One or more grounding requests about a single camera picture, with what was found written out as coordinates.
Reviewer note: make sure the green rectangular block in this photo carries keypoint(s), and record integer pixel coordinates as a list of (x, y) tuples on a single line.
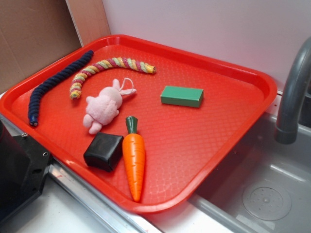
[(182, 96)]

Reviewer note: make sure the red plastic tray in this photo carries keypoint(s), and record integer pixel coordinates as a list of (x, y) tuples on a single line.
[(183, 144)]

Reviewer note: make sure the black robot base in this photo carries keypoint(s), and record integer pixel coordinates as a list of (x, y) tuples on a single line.
[(24, 164)]

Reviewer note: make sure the pink plush bunny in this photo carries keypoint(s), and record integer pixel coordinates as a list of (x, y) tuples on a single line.
[(102, 109)]

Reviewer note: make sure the grey faucet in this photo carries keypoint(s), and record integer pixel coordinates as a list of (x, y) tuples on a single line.
[(295, 105)]

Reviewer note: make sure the orange toy carrot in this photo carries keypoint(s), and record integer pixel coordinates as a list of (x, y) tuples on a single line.
[(133, 149)]

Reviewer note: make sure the grey sink basin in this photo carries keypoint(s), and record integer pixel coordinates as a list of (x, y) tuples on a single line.
[(261, 186)]

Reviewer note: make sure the brown cardboard panel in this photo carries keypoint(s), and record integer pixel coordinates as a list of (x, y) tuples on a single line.
[(36, 33)]

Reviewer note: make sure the black cube block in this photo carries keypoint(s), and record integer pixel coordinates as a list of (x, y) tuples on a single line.
[(104, 152)]

